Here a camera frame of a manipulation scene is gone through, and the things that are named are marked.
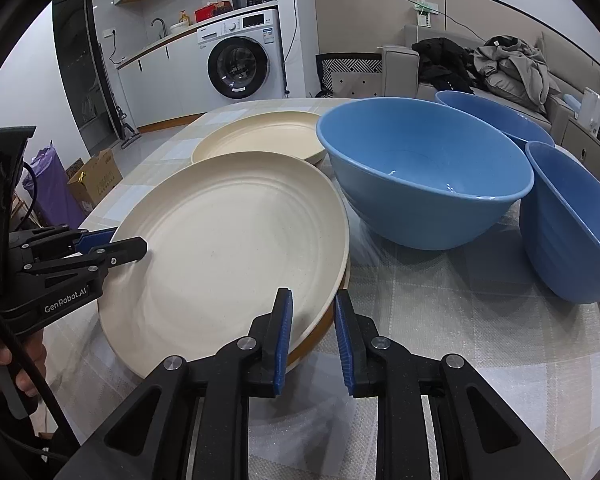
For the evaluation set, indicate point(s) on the black jacket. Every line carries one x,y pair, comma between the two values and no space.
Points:
442,62

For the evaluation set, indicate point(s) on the cardboard box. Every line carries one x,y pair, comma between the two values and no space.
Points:
97,177

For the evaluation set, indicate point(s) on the white kitchen counter cabinet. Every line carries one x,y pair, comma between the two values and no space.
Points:
165,80

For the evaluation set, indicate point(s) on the red box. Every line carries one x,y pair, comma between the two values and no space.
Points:
212,11

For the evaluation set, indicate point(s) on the grey side cabinet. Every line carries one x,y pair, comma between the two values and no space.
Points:
587,152

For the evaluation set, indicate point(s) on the white washing machine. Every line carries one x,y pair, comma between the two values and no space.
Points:
240,67

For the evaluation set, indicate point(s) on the blue bowl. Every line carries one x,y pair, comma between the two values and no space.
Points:
420,170
565,240
500,120

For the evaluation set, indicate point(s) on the checked tablecloth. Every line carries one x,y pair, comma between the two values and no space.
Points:
430,310

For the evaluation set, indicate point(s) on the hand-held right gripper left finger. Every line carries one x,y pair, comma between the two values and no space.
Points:
283,340

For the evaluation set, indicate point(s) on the grey sofa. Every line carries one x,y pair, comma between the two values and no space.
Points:
400,67

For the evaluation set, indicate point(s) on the white power strip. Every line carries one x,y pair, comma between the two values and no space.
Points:
425,10

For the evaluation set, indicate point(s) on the metal faucet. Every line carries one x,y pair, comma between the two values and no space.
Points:
160,25

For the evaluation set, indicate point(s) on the cream plate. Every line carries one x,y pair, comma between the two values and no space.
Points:
260,137
220,250

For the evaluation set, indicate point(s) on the grey clothes pile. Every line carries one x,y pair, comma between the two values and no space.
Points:
515,67

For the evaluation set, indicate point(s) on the tan plate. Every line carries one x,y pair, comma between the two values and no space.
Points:
316,341

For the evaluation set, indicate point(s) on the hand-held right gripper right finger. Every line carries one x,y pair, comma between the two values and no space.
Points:
344,345

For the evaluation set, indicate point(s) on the black refrigerator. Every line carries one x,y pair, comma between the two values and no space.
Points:
82,60

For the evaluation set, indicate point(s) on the yellow bottle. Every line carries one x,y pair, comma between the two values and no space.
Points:
183,17

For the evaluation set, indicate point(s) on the blue pillow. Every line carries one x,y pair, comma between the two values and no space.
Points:
572,101

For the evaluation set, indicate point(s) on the black white patterned mat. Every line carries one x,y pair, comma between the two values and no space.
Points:
350,72

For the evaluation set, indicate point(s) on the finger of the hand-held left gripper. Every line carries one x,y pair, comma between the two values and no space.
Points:
125,252
97,238

